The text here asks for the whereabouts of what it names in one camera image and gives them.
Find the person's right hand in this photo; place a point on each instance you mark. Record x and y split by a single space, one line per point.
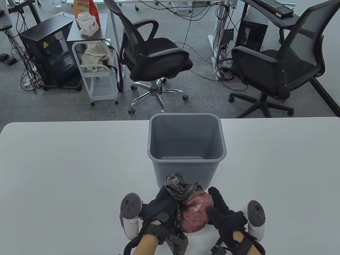
225 217

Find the person's left hand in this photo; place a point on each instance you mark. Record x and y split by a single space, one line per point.
159 212

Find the pink trash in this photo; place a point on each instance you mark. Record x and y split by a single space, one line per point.
196 215

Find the black plastic garbage bag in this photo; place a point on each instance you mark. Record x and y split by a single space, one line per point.
176 187

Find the beige cloth bag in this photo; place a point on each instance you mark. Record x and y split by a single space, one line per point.
93 57

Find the white plastic bag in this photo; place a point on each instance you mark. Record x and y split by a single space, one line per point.
86 24

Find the orange paper bag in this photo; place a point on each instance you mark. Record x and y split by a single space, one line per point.
91 8

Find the grey handheld controller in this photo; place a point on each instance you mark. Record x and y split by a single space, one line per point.
130 207
256 215

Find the grey plastic trash bin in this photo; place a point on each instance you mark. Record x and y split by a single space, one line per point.
186 170

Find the black office chair chrome base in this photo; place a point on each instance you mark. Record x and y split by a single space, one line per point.
156 55

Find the black computer tower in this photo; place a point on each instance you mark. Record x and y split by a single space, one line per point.
251 34

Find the white rolling cart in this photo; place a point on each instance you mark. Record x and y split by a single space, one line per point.
87 32

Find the black glass computer cabinet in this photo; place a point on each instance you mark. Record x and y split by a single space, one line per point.
47 53

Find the black foot pedal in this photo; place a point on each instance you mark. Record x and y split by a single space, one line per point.
8 59

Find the black keyboard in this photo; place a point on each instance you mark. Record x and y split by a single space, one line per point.
276 6

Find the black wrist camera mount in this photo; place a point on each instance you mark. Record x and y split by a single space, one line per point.
219 248

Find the white desk frame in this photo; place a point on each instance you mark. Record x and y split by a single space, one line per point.
114 26

